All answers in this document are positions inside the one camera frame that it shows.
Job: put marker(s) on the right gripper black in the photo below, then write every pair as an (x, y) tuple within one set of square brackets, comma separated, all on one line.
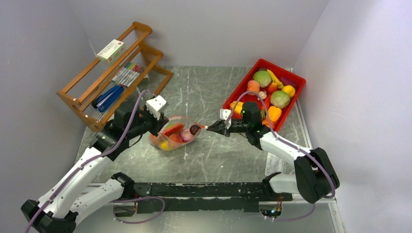
[(218, 127)]

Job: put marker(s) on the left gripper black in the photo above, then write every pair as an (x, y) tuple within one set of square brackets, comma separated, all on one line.
[(158, 124)]

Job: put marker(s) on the dark purple fig toy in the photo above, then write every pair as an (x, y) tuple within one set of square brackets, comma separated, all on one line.
[(194, 129)]

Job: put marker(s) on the watermelon slice toy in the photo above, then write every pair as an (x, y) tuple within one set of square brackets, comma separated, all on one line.
[(174, 128)]

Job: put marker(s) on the yellow mango toy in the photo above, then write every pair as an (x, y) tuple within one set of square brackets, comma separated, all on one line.
[(165, 146)]

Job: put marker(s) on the purple onion toy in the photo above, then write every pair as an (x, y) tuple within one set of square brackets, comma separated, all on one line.
[(186, 135)]

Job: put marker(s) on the clear zip top bag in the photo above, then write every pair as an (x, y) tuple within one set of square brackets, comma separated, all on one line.
[(172, 120)]

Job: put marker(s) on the orange fruit toy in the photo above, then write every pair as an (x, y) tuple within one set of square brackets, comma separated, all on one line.
[(154, 139)]

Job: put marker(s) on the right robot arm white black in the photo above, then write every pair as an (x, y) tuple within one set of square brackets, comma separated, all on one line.
[(314, 177)]

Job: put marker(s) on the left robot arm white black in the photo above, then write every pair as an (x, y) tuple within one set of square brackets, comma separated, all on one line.
[(64, 206)]

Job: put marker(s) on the red plastic food bin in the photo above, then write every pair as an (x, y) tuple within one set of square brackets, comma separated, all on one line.
[(284, 76)]

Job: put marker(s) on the peach toy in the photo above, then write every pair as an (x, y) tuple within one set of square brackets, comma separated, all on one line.
[(176, 138), (253, 86)]

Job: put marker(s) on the blue stapler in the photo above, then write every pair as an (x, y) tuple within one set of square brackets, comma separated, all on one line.
[(105, 100)]

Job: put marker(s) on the bundle of coloured markers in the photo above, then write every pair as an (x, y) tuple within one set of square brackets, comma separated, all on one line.
[(127, 74)]

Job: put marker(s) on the white garlic toy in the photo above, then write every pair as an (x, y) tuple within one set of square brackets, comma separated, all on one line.
[(262, 94)]

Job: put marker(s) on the wooden shelf rack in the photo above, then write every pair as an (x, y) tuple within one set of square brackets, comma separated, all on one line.
[(96, 78)]

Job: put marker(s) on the orange bell pepper toy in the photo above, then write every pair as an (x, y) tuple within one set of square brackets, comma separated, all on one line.
[(273, 114)]

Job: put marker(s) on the green cabbage toy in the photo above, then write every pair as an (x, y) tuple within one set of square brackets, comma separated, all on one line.
[(280, 99), (263, 78)]

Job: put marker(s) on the banana toy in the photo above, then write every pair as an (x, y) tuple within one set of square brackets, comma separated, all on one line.
[(275, 79)]

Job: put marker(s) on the yellow bell pepper toy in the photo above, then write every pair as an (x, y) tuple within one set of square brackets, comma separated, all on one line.
[(289, 90)]

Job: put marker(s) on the white box on top shelf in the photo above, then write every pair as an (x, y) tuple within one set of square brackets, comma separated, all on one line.
[(111, 52)]

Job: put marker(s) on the purple eggplant toy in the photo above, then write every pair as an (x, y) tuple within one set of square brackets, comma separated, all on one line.
[(287, 81)]

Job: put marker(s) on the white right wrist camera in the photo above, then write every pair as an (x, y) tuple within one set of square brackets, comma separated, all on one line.
[(224, 115)]

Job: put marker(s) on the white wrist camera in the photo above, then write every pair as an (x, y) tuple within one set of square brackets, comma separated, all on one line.
[(224, 115), (156, 106)]

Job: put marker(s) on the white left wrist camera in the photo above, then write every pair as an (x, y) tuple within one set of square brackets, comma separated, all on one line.
[(156, 106)]

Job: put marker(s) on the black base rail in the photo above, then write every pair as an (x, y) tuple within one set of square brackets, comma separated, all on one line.
[(169, 197)]

